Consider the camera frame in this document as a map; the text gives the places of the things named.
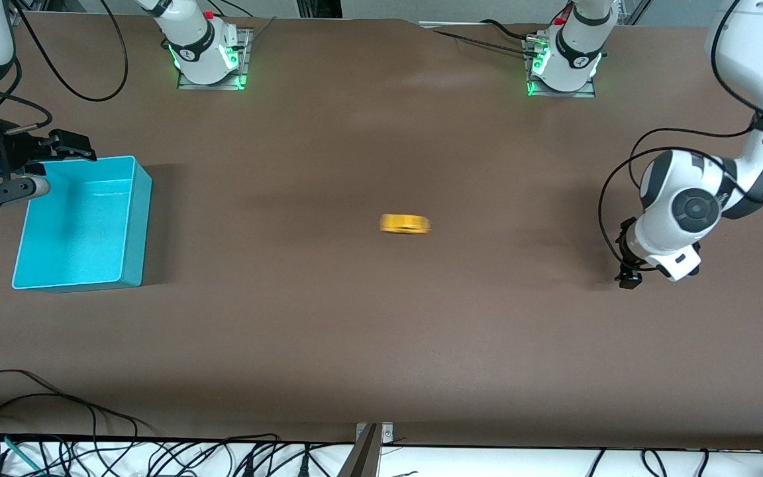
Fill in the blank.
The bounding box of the thin right base cable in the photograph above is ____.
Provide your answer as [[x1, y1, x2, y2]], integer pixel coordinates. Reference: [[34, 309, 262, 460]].
[[212, 0, 278, 48]]

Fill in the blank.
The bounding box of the yellow beetle toy car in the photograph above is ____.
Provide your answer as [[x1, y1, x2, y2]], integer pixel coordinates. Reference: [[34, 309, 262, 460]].
[[379, 213, 433, 236]]

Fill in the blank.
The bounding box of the metal table edge bracket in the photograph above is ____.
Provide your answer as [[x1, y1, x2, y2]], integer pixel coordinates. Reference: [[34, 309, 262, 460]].
[[338, 422, 395, 477]]

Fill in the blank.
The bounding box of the white lower shelf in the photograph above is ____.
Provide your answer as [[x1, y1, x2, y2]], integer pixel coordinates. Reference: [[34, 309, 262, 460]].
[[0, 437, 763, 477]]

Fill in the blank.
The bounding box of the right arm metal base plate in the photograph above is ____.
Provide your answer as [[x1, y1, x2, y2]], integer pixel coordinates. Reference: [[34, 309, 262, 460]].
[[177, 28, 254, 91]]

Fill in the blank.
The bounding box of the thin black floor cable loop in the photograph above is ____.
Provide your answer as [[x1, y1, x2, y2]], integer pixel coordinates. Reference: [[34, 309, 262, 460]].
[[0, 369, 154, 442]]

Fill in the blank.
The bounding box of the long black right arm cable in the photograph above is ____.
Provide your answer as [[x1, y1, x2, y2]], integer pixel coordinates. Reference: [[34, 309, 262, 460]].
[[14, 0, 130, 103]]

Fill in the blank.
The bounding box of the black left base cable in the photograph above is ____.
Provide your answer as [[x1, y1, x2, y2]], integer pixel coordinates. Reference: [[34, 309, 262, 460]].
[[480, 19, 538, 41], [431, 29, 542, 58]]

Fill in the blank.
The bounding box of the teal cable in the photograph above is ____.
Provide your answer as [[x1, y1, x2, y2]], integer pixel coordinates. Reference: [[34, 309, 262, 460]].
[[3, 435, 43, 473]]

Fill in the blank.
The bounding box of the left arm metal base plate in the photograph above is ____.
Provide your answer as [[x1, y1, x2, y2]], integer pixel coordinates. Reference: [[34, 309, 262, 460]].
[[524, 38, 598, 99]]

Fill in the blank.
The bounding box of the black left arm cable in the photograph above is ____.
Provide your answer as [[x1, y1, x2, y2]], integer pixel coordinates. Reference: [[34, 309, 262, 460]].
[[597, 0, 763, 274]]

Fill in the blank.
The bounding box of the teal plastic storage bin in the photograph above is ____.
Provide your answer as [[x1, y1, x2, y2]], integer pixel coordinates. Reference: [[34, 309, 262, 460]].
[[12, 156, 153, 293]]

